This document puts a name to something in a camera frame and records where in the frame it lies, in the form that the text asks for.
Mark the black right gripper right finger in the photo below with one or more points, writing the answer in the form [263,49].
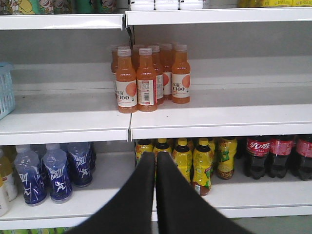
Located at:
[180,210]

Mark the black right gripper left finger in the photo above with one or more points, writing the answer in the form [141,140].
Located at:
[130,210]

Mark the light blue plastic basket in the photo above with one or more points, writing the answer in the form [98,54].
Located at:
[7,98]

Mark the yellow lemon tea bottle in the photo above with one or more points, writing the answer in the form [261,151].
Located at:
[143,145]
[182,156]
[226,150]
[202,165]
[162,146]

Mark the blue sports drink bottle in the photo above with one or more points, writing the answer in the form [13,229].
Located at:
[55,161]
[80,163]
[27,164]

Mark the black cola bottle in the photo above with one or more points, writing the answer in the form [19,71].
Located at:
[302,163]
[280,150]
[257,150]

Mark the orange juice bottle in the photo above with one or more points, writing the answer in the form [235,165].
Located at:
[6,173]

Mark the orange C100 drink bottle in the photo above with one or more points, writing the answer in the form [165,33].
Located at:
[181,76]
[126,82]
[146,81]

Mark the white store shelf unit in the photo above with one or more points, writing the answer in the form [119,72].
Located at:
[251,74]

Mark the white peach drink bottle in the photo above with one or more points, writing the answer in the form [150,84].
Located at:
[191,4]
[166,4]
[142,5]

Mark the green cartoon tea can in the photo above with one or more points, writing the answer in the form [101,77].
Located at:
[55,6]
[18,7]

